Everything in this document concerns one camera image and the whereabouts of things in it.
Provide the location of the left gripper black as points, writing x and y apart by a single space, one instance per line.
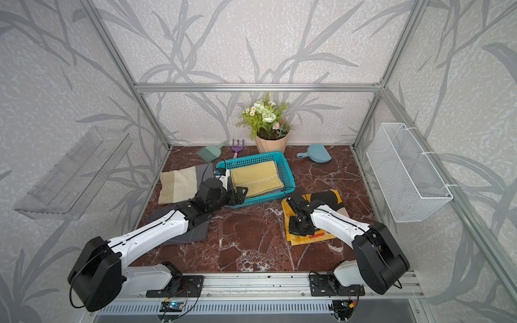
231 193

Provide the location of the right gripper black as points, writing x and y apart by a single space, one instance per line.
292 230

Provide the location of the pale yellow pillowcase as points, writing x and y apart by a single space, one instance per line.
258 178

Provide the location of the orange cartoon pillowcase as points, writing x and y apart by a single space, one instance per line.
331 198

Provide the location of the teal plastic basket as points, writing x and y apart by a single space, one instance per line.
282 168

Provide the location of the dark grey checked pillowcase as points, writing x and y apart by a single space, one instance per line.
197 234

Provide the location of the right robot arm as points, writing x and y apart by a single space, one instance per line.
379 261

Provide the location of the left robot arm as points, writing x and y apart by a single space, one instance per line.
101 271

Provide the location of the beige and grey pillowcase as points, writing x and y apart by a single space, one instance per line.
182 185

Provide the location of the purple toy rake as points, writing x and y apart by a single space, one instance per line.
237 146

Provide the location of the green toy dustpan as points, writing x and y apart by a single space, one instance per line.
211 152

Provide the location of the blue toy scoop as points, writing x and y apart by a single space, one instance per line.
317 153

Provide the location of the potted artificial flower plant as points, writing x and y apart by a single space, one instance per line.
267 124

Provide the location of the right controller board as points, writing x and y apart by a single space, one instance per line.
342 306

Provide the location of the controller board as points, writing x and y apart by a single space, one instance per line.
342 306
172 306

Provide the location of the left controller board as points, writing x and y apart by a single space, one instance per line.
172 306

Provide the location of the aluminium front rail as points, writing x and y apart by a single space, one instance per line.
280 286

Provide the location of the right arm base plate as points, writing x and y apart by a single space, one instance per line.
328 285

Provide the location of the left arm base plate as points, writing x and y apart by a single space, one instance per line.
184 286

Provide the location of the white wire wall basket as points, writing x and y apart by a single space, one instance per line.
410 183

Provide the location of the aluminium cage frame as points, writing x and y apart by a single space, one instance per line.
489 247

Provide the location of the clear acrylic wall shelf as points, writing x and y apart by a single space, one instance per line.
67 190

